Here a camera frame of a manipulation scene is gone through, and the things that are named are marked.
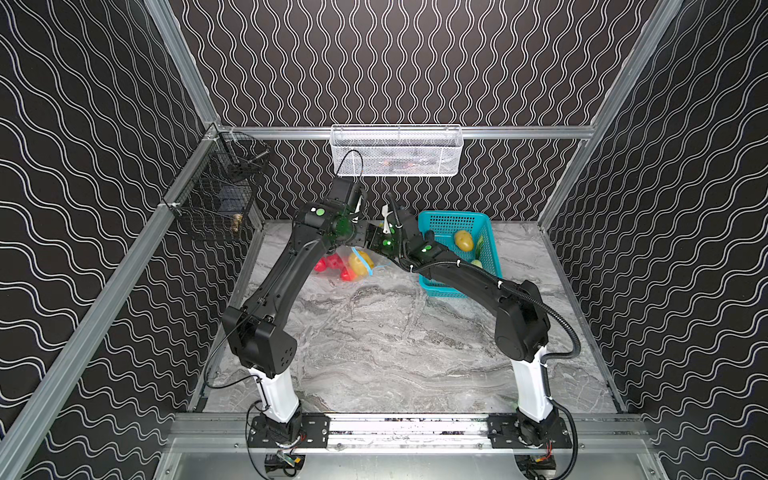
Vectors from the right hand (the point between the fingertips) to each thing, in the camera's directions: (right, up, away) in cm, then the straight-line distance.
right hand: (361, 238), depth 87 cm
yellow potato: (-1, -8, +3) cm, 9 cm away
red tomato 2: (-4, -11, +3) cm, 12 cm away
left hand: (+2, +1, -7) cm, 7 cm away
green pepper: (+41, -2, +19) cm, 45 cm away
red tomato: (-10, -7, +12) cm, 17 cm away
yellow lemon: (+36, 0, +23) cm, 43 cm away
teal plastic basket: (+30, +6, +26) cm, 41 cm away
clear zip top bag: (-9, -12, +7) cm, 17 cm away
